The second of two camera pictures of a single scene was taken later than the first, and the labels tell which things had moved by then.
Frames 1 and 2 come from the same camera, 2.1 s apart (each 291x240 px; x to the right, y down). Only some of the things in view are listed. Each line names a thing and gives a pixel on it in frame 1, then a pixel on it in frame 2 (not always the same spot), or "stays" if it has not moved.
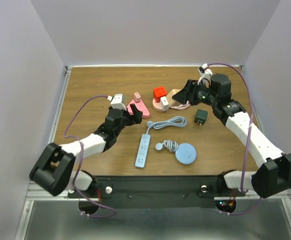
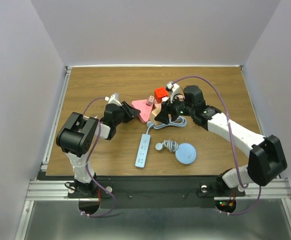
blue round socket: x=185 y=153 stays
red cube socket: x=158 y=92 stays
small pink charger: x=137 y=97 to x=150 y=101
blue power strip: x=144 y=142 stays
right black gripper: x=188 y=93 to x=167 y=107
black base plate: x=156 y=191 stays
